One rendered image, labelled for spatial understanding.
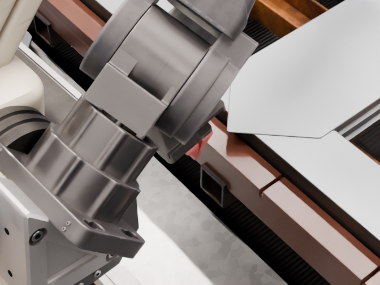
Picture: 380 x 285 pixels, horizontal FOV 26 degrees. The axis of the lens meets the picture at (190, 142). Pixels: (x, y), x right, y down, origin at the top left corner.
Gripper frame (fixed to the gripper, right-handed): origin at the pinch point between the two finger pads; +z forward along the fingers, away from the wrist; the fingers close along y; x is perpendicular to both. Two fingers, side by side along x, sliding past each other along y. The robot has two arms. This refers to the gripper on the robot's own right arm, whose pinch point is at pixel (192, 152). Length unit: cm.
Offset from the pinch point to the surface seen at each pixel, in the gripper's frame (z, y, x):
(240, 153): 4.2, -5.6, 2.5
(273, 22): 24.2, -34.9, -24.3
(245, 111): 2.6, -10.2, -1.0
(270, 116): 3.1, -12.1, 1.8
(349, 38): 8.0, -31.8, -2.2
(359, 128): 8.0, -21.0, 9.8
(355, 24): 8.7, -34.8, -3.8
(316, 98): 4.9, -19.3, 3.5
